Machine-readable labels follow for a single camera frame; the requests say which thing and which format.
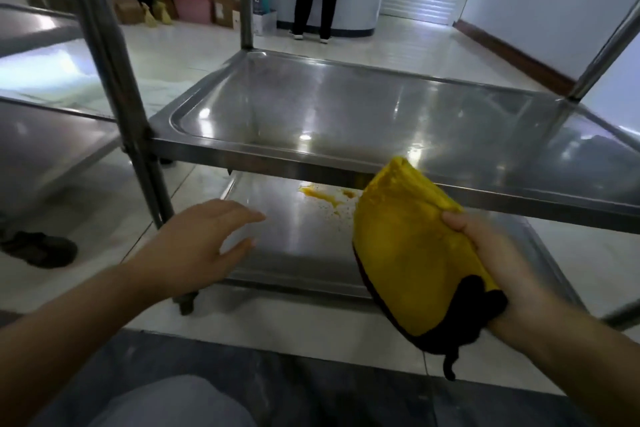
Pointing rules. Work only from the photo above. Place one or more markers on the person's right hand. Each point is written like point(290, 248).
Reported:
point(510, 276)

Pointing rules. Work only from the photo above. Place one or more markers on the person's left hand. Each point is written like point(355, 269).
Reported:
point(185, 251)

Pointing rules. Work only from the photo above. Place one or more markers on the person's left thumb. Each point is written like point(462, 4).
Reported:
point(239, 253)

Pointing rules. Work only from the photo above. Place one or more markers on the person's right thumb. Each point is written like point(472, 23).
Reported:
point(465, 229)

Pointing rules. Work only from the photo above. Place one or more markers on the yellow and black cleaning cloth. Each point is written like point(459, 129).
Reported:
point(410, 251)

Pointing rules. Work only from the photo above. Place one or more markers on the person's left forearm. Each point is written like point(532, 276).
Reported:
point(60, 341)

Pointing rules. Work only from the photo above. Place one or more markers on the person's right forearm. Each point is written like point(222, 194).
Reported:
point(585, 361)

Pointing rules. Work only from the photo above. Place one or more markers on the black trolley caster wheel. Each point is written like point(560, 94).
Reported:
point(186, 302)

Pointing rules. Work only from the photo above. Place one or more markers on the yellow sauce stain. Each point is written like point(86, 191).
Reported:
point(320, 195)

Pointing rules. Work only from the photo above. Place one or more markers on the person's grey trouser knee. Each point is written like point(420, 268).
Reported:
point(175, 404)

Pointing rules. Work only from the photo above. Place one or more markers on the stainless steel shelf trolley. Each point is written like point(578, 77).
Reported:
point(350, 111)
point(50, 151)

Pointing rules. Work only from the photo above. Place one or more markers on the black shoe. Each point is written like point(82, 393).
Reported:
point(42, 249)

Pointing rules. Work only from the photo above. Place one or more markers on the white cardboard box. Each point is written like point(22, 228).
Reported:
point(265, 23)

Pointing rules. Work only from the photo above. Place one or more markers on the brown cardboard box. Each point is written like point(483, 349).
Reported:
point(226, 6)
point(127, 9)

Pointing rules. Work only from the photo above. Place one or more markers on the pink plastic basin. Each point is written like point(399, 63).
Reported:
point(191, 6)

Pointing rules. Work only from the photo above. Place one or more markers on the yellow plastic bag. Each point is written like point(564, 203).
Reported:
point(162, 11)

